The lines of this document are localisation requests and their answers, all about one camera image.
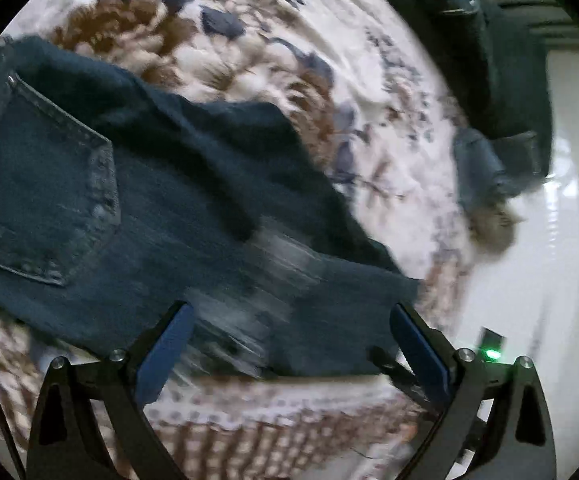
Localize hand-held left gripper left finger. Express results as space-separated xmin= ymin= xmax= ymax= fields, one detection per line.
xmin=26 ymin=301 xmax=195 ymax=480

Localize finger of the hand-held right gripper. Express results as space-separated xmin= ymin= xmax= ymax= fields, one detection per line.
xmin=368 ymin=345 xmax=443 ymax=413

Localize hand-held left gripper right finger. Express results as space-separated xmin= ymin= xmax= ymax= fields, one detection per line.
xmin=389 ymin=302 xmax=557 ymax=480

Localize dark blue jeans pants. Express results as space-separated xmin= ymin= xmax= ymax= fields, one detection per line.
xmin=0 ymin=35 xmax=423 ymax=378

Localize white headboard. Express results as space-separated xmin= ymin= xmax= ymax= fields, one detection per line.
xmin=449 ymin=50 xmax=579 ymax=480

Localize olive folded cloth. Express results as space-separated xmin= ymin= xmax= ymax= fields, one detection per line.
xmin=469 ymin=200 xmax=527 ymax=256

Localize crumpled blue jeans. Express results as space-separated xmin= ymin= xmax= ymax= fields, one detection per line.
xmin=452 ymin=127 xmax=545 ymax=211

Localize pile of dark jeans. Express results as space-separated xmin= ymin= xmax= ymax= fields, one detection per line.
xmin=364 ymin=0 xmax=555 ymax=181

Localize floral bedspread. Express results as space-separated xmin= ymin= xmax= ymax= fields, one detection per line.
xmin=0 ymin=0 xmax=475 ymax=480

